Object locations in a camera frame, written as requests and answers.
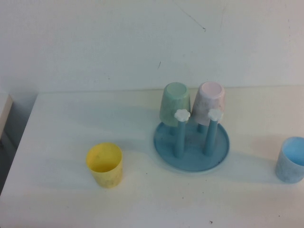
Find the green plastic cup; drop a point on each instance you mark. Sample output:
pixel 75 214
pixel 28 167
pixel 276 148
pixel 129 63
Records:
pixel 173 102

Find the pink plastic cup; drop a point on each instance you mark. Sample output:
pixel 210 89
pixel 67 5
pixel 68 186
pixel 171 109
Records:
pixel 206 99

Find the blue plastic cup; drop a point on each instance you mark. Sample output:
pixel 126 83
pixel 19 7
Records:
pixel 287 171

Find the blue cup stand with pegs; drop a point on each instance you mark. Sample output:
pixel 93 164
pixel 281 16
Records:
pixel 166 147

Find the yellow plastic cup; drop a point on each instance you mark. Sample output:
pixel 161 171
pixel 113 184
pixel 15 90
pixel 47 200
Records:
pixel 107 178

